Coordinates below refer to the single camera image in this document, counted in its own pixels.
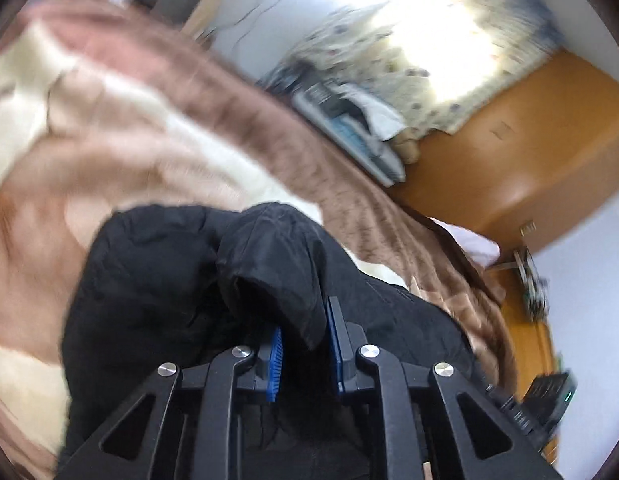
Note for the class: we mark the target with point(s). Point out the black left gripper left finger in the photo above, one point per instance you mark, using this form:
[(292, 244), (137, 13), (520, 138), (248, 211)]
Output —
[(269, 365)]

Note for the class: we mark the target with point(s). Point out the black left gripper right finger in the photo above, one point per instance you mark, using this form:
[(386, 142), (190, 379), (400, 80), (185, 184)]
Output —
[(345, 339)]

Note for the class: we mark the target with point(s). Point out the black puffer jacket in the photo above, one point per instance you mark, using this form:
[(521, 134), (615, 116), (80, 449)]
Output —
[(182, 284)]

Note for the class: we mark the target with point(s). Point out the white pillow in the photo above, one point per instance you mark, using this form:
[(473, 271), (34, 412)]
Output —
[(479, 249)]

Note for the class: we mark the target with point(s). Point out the stack of folded bedding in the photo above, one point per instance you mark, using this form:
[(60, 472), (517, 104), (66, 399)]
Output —
[(360, 124)]

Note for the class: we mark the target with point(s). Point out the orange wooden wardrobe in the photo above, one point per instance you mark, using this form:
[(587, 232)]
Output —
[(539, 167)]

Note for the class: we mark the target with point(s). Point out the floral patterned quilt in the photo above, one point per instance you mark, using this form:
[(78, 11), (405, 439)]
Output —
[(436, 68)]

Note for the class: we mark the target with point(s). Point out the brown plush bed blanket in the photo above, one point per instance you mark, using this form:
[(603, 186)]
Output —
[(104, 109)]

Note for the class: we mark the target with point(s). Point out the brown cardboard box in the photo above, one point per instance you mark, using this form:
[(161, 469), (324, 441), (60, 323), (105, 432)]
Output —
[(198, 27)]

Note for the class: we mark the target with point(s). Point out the wire basket with items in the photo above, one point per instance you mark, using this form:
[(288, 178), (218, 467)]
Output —
[(534, 286)]

